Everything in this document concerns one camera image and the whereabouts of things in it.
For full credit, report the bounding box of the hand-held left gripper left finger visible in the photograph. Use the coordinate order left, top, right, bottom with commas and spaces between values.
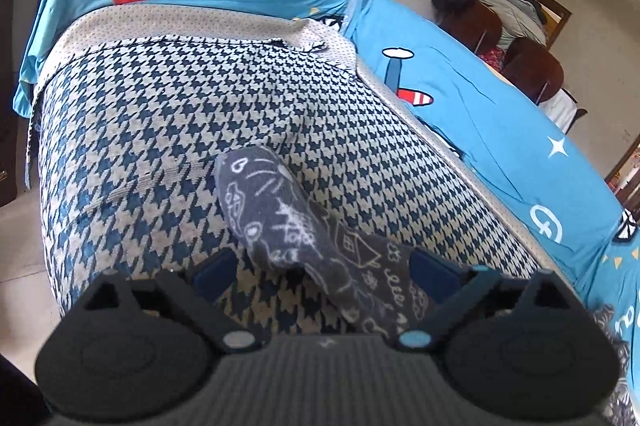
75, 250, 263, 353

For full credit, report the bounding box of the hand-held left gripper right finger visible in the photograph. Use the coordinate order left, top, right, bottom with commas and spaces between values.
395, 249, 576, 351

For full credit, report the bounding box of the grey patterned zip jacket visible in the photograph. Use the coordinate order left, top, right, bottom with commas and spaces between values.
215, 146, 640, 426

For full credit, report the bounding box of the blue printed sofa cover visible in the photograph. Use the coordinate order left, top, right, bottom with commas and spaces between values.
12, 0, 640, 324

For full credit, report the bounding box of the houndstooth sofa seat cover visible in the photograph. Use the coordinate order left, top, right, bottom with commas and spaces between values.
22, 3, 578, 342

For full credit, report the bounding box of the table with white tablecloth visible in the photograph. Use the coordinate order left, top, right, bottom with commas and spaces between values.
540, 88, 578, 131

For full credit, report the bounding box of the dark wooden doorway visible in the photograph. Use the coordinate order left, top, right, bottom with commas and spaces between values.
605, 141, 640, 207

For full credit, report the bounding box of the red floral cloth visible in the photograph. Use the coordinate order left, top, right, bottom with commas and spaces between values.
477, 46, 506, 69

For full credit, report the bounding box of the wooden chair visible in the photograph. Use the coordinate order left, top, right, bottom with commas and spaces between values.
502, 38, 565, 107
440, 0, 503, 56

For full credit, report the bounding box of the person's dark clothing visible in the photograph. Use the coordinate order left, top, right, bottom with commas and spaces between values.
0, 353, 51, 426

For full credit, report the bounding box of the light grey coat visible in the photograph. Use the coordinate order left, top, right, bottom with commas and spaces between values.
477, 0, 548, 49

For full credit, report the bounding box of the yellowish wooden door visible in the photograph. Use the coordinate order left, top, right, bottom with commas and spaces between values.
530, 0, 573, 46

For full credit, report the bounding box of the dark wooden cabinet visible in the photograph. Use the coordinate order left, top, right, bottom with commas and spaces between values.
0, 0, 28, 207

